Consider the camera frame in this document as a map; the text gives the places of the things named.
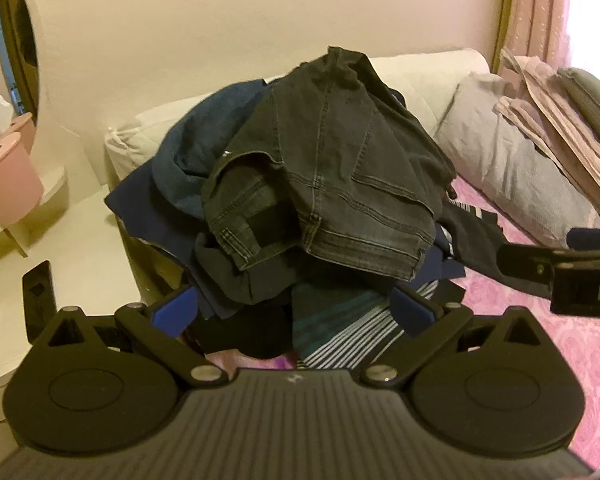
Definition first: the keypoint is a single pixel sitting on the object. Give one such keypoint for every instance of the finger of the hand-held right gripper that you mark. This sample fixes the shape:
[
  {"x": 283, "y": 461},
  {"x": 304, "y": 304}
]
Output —
[{"x": 525, "y": 267}]

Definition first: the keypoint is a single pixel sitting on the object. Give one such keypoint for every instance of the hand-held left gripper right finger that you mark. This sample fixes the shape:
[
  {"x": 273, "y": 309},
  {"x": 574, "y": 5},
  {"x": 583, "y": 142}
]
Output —
[{"x": 412, "y": 312}]

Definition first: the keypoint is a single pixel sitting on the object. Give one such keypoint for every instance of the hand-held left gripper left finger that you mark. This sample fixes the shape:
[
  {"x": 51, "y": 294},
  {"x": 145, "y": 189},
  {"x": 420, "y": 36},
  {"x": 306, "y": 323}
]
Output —
[{"x": 172, "y": 312}]

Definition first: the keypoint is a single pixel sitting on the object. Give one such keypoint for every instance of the dark grey jeans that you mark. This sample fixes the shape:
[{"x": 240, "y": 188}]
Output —
[{"x": 330, "y": 170}]

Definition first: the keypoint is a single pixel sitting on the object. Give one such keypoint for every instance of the black printed shirt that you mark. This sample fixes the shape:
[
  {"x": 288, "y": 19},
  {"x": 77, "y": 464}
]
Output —
[{"x": 475, "y": 245}]

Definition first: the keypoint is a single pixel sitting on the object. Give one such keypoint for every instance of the charcoal garment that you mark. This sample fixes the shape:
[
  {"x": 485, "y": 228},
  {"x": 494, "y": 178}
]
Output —
[{"x": 230, "y": 285}]

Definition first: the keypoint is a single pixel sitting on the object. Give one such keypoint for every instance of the striped garment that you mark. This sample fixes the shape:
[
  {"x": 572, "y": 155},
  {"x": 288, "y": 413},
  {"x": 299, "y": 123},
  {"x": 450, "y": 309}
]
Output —
[{"x": 340, "y": 325}]

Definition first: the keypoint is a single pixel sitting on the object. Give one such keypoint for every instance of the grey pillow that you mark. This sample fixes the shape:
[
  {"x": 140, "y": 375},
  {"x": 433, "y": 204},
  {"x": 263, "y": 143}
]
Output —
[{"x": 505, "y": 170}]

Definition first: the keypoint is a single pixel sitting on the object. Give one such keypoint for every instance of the navy garment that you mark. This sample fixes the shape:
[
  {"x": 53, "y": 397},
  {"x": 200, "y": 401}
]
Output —
[{"x": 140, "y": 210}]

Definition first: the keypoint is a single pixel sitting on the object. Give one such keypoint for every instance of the white bedside table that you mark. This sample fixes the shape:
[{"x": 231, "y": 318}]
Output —
[{"x": 80, "y": 240}]

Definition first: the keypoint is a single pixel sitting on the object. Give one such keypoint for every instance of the black flat device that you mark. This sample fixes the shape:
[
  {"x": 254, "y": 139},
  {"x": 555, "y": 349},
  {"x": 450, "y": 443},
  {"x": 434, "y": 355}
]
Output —
[{"x": 39, "y": 300}]

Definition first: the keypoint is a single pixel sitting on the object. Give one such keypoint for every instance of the folded beige blanket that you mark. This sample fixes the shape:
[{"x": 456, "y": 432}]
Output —
[{"x": 570, "y": 130}]

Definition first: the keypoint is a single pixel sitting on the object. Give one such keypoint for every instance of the blue denim garment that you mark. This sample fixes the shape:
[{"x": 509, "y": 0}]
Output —
[{"x": 195, "y": 150}]

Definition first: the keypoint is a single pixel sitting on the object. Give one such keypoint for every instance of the olive cushion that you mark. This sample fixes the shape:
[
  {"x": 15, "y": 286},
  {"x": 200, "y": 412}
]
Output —
[{"x": 595, "y": 95}]

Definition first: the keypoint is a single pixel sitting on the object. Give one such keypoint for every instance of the pink waste bin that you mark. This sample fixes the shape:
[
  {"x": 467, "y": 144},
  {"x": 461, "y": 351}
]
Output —
[{"x": 10, "y": 185}]

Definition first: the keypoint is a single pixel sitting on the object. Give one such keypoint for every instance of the white cushion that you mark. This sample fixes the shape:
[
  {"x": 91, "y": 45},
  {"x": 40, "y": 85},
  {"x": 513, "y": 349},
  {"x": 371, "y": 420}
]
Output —
[{"x": 430, "y": 80}]

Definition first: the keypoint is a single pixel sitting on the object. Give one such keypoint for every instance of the pink curtain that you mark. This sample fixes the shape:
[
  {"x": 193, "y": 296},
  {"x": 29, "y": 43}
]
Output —
[{"x": 540, "y": 10}]

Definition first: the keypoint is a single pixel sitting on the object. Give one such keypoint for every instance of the oval wall mirror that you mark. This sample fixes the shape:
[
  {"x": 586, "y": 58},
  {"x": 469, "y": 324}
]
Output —
[{"x": 15, "y": 35}]

